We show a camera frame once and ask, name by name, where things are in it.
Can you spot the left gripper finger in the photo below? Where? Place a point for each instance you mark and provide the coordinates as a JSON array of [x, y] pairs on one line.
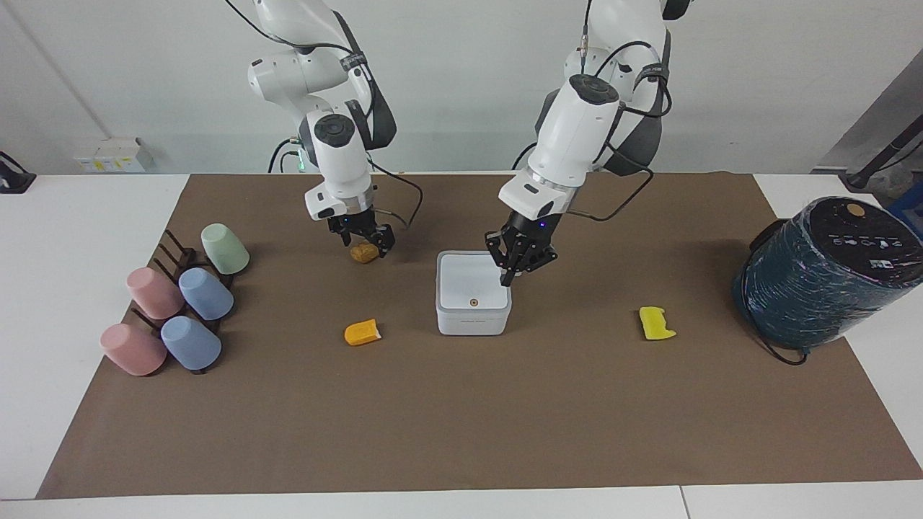
[[535, 257], [503, 256]]

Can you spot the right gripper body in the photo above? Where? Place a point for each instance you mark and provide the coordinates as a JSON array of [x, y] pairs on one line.
[[352, 221]]

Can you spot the black stand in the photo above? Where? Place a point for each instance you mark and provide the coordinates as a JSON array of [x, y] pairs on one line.
[[13, 176], [883, 160]]

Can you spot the green cup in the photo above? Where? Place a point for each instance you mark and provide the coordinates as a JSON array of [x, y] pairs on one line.
[[226, 249]]

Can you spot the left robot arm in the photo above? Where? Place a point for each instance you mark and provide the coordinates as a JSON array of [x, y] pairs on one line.
[[577, 137]]

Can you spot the orange trash piece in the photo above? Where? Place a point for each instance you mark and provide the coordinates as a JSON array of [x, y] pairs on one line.
[[361, 333]]

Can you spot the brown trash piece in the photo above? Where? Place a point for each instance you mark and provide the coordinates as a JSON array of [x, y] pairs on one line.
[[363, 254]]

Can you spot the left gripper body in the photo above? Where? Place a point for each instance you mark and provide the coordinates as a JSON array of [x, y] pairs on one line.
[[532, 228]]

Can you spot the blue cup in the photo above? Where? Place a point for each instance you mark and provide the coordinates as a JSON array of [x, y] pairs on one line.
[[191, 344], [207, 294]]

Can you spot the dark brown cup rack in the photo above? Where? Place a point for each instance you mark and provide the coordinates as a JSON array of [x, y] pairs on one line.
[[180, 258]]

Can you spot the white wall socket box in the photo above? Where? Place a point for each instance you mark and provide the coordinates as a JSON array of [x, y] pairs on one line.
[[112, 156]]

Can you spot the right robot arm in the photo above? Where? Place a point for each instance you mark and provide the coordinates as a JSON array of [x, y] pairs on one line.
[[339, 162]]

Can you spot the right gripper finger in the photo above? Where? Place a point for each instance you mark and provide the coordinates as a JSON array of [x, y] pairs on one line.
[[355, 239], [383, 239]]

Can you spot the blue box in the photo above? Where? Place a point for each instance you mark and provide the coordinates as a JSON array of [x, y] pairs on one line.
[[910, 213]]

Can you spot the pink cup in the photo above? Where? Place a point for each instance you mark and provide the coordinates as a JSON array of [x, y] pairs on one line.
[[153, 293], [133, 349]]

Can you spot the white square trash bin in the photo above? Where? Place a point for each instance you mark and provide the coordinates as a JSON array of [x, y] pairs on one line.
[[472, 299]]

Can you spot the dark green wrapped cylinder appliance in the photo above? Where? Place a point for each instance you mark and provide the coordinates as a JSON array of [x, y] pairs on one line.
[[822, 281]]

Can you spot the yellow trash piece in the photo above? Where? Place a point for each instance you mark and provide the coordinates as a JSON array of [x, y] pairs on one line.
[[653, 324]]

